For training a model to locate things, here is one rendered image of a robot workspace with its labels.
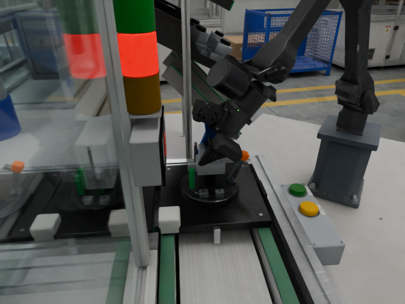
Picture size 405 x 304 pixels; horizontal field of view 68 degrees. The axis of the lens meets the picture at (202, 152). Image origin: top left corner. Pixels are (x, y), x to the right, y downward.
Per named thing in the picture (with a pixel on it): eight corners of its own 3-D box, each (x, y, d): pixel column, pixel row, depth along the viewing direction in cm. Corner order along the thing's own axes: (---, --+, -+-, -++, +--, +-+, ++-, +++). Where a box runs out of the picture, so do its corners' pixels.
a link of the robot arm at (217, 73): (269, 59, 65) (231, 28, 58) (294, 68, 59) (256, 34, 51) (240, 105, 67) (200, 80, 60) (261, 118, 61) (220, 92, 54)
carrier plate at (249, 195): (246, 167, 86) (247, 160, 85) (271, 227, 65) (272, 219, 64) (161, 171, 84) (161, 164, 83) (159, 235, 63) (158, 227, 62)
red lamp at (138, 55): (159, 66, 42) (156, 28, 39) (158, 76, 37) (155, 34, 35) (122, 67, 41) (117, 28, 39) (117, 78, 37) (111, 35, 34)
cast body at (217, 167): (222, 164, 73) (223, 138, 69) (225, 174, 69) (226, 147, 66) (187, 166, 72) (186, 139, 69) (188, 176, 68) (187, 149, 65)
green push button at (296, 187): (301, 189, 77) (302, 182, 76) (307, 198, 73) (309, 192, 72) (285, 189, 76) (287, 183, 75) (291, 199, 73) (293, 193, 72)
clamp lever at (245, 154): (234, 177, 74) (248, 151, 70) (235, 181, 72) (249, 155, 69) (220, 173, 73) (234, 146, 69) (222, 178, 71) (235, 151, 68)
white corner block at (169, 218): (180, 219, 67) (179, 204, 65) (181, 233, 64) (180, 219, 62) (159, 220, 67) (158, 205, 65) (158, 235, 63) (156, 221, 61)
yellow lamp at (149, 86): (161, 101, 44) (159, 67, 42) (161, 114, 40) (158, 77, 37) (126, 102, 44) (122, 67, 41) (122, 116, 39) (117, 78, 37)
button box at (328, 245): (301, 201, 81) (305, 181, 78) (339, 265, 63) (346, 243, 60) (276, 202, 80) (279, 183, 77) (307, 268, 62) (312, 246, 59)
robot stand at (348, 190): (363, 183, 95) (382, 124, 85) (357, 209, 84) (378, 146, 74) (315, 169, 101) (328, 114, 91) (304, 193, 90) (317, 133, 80)
